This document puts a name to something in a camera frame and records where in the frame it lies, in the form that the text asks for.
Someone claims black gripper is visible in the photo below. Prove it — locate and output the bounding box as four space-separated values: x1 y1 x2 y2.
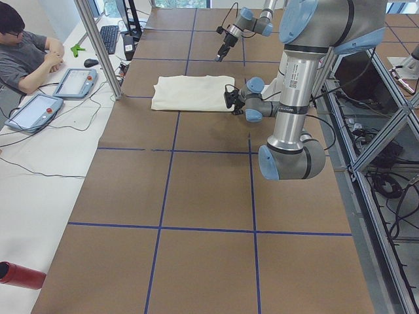
215 35 238 62
232 98 245 115

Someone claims cream long-sleeve cat shirt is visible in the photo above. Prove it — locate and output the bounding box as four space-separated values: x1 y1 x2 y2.
151 75 235 112

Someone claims second grey robot base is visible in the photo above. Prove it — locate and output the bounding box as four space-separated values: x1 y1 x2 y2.
388 46 418 80

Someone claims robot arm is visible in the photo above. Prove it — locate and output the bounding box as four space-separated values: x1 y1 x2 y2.
225 1 386 181
215 1 277 62

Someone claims black label box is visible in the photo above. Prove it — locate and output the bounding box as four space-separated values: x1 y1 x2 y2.
123 35 136 61

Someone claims black keyboard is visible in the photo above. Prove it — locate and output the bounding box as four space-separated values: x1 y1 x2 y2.
100 26 119 55

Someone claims black computer mouse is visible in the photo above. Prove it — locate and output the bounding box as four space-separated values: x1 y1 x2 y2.
83 58 99 68

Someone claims green plastic object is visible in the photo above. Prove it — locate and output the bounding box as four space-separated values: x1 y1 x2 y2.
71 44 86 58

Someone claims far teach pendant tablet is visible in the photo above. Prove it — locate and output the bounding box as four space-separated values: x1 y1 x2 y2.
52 68 98 99

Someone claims teach pendant tablet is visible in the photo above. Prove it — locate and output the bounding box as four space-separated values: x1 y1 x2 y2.
52 68 98 99
5 93 64 133

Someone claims seated person grey shirt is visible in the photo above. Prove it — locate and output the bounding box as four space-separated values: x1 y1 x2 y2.
0 5 65 96

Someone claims near teach pendant tablet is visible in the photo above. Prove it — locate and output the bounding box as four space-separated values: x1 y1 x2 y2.
5 93 64 133

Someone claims red bottle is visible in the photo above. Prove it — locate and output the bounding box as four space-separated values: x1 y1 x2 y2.
1 261 46 290

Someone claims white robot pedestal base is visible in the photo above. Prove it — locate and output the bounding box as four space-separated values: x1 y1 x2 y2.
258 0 315 116

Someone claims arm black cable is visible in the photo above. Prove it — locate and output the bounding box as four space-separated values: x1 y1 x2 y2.
304 81 348 151

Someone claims aluminium frame post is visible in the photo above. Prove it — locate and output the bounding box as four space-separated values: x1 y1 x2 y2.
74 0 122 100

